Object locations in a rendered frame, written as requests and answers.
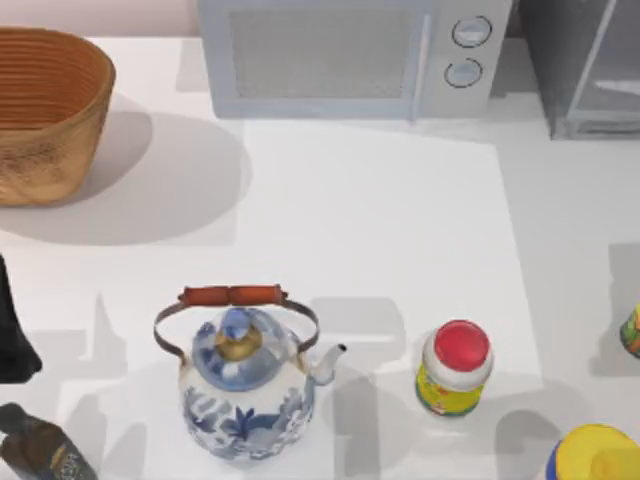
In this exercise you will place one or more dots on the dark brown bottle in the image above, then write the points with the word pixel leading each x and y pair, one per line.
pixel 40 447

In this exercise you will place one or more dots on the round microwave knob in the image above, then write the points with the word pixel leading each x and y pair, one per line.
pixel 471 31
pixel 463 73

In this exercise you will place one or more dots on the brown woven basket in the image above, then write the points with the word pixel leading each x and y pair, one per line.
pixel 50 125

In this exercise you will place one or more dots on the blue and white teapot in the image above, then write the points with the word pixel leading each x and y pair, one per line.
pixel 245 385

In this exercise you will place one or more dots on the red-lidded yellow jar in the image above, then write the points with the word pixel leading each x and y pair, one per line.
pixel 452 375

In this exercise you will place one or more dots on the pale microwave oven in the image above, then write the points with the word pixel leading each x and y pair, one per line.
pixel 320 55

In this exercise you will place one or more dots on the yellow and blue container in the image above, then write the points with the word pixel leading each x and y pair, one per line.
pixel 595 455

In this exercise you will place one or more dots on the green and orange can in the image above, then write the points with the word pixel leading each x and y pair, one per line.
pixel 632 332

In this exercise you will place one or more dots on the grey cabinet with dark inside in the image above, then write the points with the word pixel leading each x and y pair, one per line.
pixel 585 65

